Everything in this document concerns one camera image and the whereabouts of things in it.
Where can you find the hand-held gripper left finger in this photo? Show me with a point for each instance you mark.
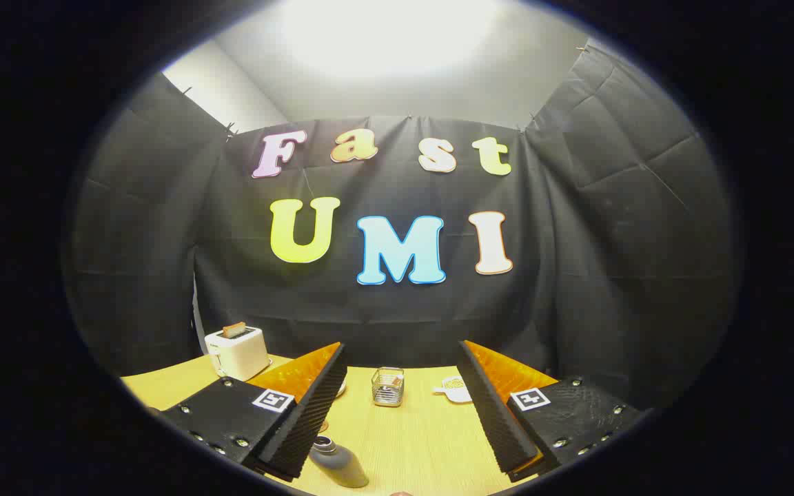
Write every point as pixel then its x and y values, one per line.
pixel 300 420

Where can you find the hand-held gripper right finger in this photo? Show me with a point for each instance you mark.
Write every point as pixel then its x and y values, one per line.
pixel 500 420

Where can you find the silver juice bottle green label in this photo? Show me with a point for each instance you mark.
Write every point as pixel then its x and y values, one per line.
pixel 342 465

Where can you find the white divided condiment dish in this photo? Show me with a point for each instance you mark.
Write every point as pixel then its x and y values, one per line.
pixel 455 393

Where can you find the white toaster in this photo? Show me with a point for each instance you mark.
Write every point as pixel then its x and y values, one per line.
pixel 238 355

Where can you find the wooden table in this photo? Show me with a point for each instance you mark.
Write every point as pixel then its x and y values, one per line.
pixel 411 441

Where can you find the toast slice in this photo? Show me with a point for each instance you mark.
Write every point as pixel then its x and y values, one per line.
pixel 233 329

